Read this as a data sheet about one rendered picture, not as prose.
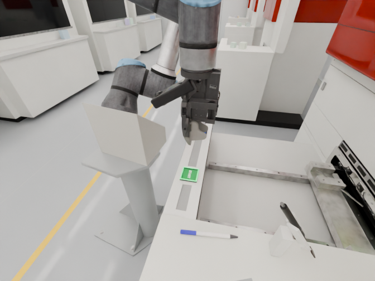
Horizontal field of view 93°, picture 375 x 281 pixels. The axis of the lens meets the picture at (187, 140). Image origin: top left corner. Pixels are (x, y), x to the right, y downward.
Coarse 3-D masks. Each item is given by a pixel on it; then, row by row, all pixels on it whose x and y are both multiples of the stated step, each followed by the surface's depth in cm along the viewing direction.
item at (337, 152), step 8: (336, 152) 73; (328, 160) 78; (344, 160) 68; (352, 168) 64; (336, 176) 72; (352, 176) 64; (360, 176) 61; (360, 184) 60; (352, 192) 64; (368, 192) 56; (352, 200) 62; (368, 200) 56; (352, 208) 62; (360, 208) 60; (360, 216) 58; (360, 224) 58; (368, 224) 55; (368, 232) 55
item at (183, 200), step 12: (192, 144) 72; (204, 144) 72; (192, 156) 67; (204, 156) 67; (180, 168) 62; (204, 168) 62; (180, 180) 58; (180, 192) 55; (192, 192) 54; (168, 204) 51; (180, 204) 51; (192, 204) 51; (180, 216) 48; (192, 216) 48
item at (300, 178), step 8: (208, 168) 80; (216, 168) 79; (224, 168) 78; (232, 168) 77; (240, 168) 77; (248, 168) 77; (256, 168) 77; (264, 176) 76; (272, 176) 75; (280, 176) 74; (288, 176) 74; (296, 176) 73; (304, 176) 73
